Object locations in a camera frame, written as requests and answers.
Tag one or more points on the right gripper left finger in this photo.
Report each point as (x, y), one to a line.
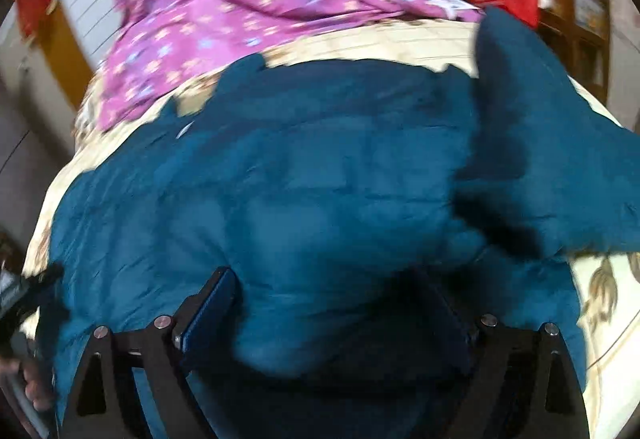
(174, 346)

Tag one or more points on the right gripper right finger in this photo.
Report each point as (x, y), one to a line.
(496, 403)

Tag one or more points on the teal puffer jacket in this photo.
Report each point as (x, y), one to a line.
(371, 212)

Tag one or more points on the person left hand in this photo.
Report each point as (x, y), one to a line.
(37, 388)

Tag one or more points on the wooden chair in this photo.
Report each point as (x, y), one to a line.
(579, 32)

